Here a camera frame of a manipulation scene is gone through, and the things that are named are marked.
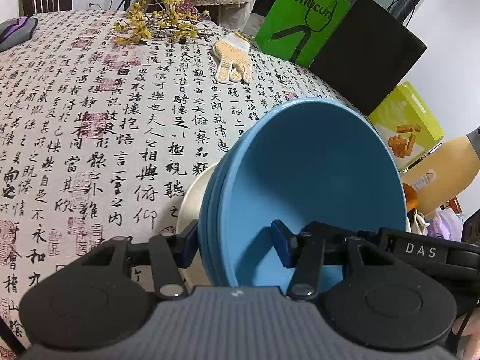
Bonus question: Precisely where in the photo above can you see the white fluffy object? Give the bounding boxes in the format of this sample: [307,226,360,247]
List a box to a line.
[409,210,430,238]

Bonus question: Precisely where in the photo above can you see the blue bowl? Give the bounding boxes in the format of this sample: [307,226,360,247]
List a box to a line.
[210,99,408,289]
[204,98,406,287]
[199,97,404,282]

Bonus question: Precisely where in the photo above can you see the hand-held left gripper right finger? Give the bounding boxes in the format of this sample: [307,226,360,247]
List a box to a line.
[271,220,410,301]

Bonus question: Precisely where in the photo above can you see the person's right hand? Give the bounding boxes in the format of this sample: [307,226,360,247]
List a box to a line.
[452,304,480,360]

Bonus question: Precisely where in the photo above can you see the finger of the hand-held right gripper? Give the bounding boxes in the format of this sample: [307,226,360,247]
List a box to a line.
[305,222,381,249]

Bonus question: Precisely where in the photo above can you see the black paper bag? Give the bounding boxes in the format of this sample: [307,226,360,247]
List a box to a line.
[308,0,428,107]

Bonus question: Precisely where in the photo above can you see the white yellow dotted glove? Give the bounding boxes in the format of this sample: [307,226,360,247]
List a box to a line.
[212,32,254,84]

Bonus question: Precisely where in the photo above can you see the yellow flower branch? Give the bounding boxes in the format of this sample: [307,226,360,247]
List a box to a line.
[112,0,211,46]

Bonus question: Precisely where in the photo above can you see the purple plastic bag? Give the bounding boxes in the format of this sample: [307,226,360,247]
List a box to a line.
[429,208,466,242]

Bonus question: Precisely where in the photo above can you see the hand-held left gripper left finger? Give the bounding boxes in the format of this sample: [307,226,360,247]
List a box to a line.
[56,221,200,301]

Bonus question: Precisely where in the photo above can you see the orange plastic object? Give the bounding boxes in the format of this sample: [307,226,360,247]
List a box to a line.
[402,183,418,212]

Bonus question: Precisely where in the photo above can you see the green paper bag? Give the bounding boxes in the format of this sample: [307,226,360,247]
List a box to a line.
[255,0,352,69]

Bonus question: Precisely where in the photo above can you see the yellow plastic bottle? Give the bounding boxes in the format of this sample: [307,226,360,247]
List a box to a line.
[400,127,480,211]

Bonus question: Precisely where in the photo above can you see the yellow green snack box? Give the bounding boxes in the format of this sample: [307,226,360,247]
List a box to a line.
[367,81,445,170]

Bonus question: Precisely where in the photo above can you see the grey purple pouch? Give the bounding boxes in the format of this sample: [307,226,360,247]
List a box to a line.
[0,16,38,53]

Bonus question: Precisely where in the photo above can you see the cream plate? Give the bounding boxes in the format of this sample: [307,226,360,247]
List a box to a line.
[176,162,219,235]

